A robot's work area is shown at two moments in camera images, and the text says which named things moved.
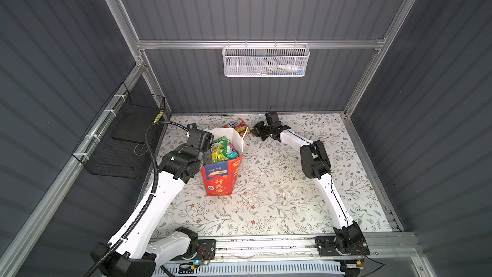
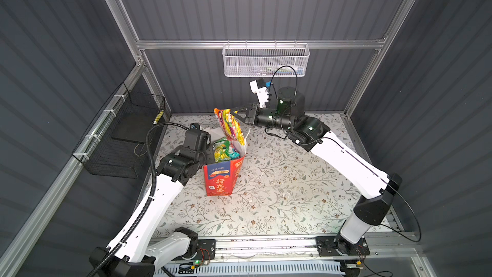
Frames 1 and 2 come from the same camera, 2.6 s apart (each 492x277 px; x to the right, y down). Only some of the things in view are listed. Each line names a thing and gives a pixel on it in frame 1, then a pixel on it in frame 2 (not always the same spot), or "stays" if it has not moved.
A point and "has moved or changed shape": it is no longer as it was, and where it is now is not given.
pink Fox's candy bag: x=240 y=126 has moved or changed shape
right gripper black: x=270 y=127 → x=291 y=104
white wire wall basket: x=265 y=60 stays
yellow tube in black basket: x=159 y=116 stays
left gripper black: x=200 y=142 stays
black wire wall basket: x=115 y=145 stays
